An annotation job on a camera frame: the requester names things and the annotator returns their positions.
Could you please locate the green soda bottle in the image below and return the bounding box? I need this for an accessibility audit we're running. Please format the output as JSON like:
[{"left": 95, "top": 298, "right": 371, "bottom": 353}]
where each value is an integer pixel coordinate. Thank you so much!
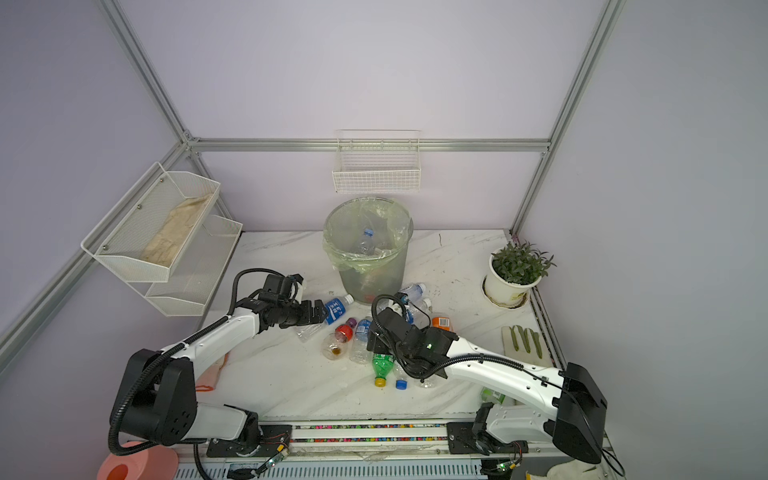
[{"left": 372, "top": 354, "right": 395, "bottom": 388}]

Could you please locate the orange label yellow cap bottle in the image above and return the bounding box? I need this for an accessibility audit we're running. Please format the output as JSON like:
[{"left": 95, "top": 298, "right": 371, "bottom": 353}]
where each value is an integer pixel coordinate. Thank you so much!
[{"left": 431, "top": 316, "right": 453, "bottom": 332}]

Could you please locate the red cap small bottle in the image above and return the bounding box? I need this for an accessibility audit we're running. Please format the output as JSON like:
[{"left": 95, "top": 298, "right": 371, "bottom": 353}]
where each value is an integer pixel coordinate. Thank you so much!
[{"left": 321, "top": 318, "right": 358, "bottom": 360}]

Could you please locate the clear blue cap bottle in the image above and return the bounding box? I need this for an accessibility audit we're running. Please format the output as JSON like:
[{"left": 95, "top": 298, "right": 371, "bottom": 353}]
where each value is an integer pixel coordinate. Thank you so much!
[{"left": 357, "top": 228, "right": 376, "bottom": 256}]

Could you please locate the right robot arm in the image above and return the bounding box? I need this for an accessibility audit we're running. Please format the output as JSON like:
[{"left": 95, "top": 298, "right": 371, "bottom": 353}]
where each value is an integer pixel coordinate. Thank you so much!
[{"left": 368, "top": 294, "right": 626, "bottom": 477}]

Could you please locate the clear bottle near bin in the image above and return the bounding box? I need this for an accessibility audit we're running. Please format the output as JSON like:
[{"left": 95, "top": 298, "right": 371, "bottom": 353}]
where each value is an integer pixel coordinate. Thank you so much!
[{"left": 377, "top": 283, "right": 427, "bottom": 312}]

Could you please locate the grey bin with green liner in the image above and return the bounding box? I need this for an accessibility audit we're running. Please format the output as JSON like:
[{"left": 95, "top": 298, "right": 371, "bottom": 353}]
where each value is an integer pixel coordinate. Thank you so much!
[{"left": 323, "top": 196, "right": 414, "bottom": 304}]

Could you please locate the blue label water bottle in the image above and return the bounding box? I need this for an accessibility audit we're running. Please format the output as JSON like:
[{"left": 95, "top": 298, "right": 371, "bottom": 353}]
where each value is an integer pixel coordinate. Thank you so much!
[{"left": 406, "top": 297, "right": 432, "bottom": 328}]

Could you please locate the pepsi bottle blue cap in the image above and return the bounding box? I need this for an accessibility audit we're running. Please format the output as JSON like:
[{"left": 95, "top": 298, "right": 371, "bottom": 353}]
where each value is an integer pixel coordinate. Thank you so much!
[{"left": 393, "top": 365, "right": 409, "bottom": 391}]

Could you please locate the lime label bottle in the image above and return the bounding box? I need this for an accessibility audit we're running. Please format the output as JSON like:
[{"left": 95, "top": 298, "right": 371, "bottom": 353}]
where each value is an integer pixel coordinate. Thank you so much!
[{"left": 481, "top": 388, "right": 507, "bottom": 405}]

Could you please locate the white green work glove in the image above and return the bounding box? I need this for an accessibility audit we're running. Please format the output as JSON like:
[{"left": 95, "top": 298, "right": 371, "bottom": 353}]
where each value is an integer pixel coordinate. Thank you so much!
[{"left": 501, "top": 325, "right": 553, "bottom": 368}]

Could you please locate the orange work glove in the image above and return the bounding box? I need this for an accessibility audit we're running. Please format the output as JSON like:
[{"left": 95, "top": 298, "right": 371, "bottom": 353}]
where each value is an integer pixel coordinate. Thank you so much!
[{"left": 195, "top": 354, "right": 229, "bottom": 392}]

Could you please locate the potted green plant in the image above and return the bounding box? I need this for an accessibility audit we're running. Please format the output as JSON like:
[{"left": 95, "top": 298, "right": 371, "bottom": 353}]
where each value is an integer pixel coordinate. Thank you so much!
[{"left": 483, "top": 242, "right": 556, "bottom": 309}]

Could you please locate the beige cloth in shelf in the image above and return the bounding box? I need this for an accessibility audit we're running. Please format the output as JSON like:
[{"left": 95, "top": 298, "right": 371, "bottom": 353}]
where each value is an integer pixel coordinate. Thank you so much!
[{"left": 140, "top": 194, "right": 211, "bottom": 267}]

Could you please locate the white two-tier mesh shelf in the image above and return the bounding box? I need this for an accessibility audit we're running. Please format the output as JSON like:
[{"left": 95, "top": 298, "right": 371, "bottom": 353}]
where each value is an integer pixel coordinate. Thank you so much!
[{"left": 81, "top": 163, "right": 242, "bottom": 317}]

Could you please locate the pink watering can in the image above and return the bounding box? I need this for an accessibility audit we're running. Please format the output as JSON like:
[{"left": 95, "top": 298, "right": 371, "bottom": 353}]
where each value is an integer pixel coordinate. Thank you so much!
[{"left": 97, "top": 446, "right": 179, "bottom": 480}]

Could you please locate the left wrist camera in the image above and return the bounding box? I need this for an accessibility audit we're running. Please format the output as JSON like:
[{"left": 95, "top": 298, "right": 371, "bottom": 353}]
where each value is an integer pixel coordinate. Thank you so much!
[{"left": 286, "top": 274, "right": 304, "bottom": 303}]

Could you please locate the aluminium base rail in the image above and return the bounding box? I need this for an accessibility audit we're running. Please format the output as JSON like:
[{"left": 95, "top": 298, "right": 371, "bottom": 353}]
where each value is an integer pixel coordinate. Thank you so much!
[{"left": 175, "top": 419, "right": 616, "bottom": 479}]

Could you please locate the white wire wall basket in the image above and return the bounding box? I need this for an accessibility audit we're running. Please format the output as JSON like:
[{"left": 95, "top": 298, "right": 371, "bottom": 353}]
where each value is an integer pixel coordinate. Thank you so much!
[{"left": 332, "top": 129, "right": 422, "bottom": 194}]

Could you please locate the white glove at rail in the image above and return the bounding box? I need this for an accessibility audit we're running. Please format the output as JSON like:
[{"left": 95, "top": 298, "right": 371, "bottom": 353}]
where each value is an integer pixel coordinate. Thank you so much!
[{"left": 525, "top": 460, "right": 600, "bottom": 480}]

